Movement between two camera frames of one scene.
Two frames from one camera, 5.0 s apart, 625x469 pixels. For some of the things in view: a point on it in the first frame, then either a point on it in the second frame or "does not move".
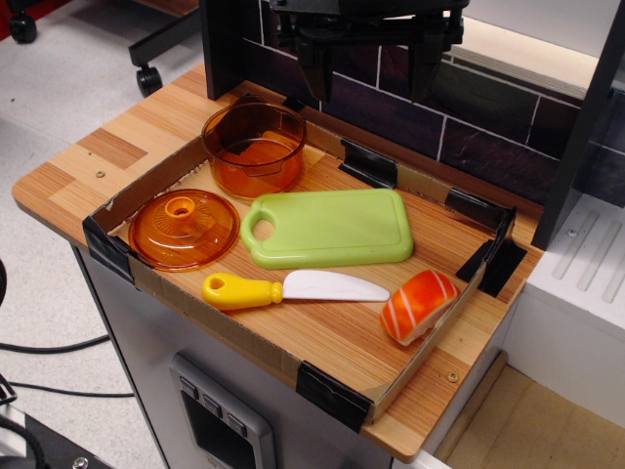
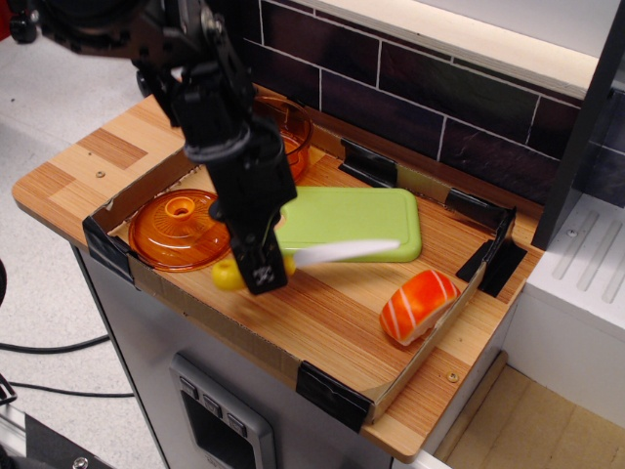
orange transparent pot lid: [183, 230] does not move
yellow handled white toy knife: [226, 290] to [227, 273]
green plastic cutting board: [331, 228] does not move
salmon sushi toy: [418, 307] does not move
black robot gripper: [315, 24] to [185, 49]
